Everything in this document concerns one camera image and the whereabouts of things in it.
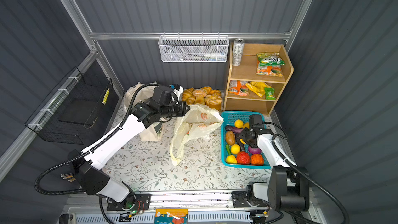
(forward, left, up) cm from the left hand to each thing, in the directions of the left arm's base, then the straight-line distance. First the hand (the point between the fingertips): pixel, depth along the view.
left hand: (191, 107), depth 74 cm
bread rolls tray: (+30, -10, -22) cm, 38 cm away
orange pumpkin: (-19, -33, -22) cm, 44 cm away
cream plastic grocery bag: (+6, -4, -22) cm, 24 cm away
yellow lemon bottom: (-18, -20, -24) cm, 36 cm away
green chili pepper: (-11, -20, -27) cm, 35 cm away
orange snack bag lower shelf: (+22, -30, -8) cm, 38 cm away
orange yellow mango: (+4, -34, -24) cm, 41 cm away
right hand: (-6, -31, -21) cm, 38 cm away
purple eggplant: (+2, -25, -25) cm, 35 cm away
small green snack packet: (+16, -48, -9) cm, 51 cm away
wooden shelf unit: (+23, -33, +3) cm, 40 cm away
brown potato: (-5, -22, -24) cm, 33 cm away
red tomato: (-18, -26, -22) cm, 38 cm away
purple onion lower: (-14, -34, -23) cm, 43 cm away
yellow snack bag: (+21, -42, -8) cm, 48 cm away
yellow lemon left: (-12, -24, -24) cm, 36 cm away
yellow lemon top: (+4, -29, -23) cm, 37 cm away
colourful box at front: (-40, +11, -28) cm, 51 cm away
